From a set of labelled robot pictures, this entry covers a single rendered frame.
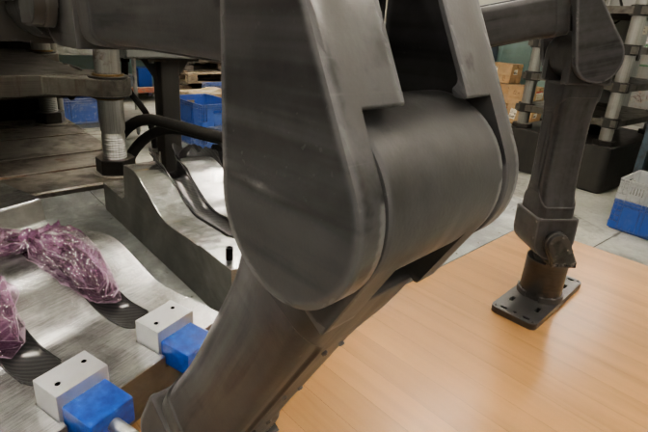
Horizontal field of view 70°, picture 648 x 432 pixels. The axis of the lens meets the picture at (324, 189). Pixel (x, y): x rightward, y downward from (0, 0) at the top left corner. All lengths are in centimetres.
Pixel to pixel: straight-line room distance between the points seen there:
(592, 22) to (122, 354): 67
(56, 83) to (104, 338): 82
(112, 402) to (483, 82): 41
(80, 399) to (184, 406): 20
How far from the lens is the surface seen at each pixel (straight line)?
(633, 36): 442
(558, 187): 75
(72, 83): 128
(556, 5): 68
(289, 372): 22
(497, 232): 106
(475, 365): 66
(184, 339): 54
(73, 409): 49
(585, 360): 75
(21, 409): 53
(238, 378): 25
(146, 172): 87
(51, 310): 62
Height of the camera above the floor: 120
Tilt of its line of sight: 20 degrees down
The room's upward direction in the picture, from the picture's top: 4 degrees clockwise
